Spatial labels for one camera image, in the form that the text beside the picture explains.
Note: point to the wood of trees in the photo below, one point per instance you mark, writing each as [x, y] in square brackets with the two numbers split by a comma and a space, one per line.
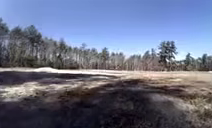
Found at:
[60, 56]

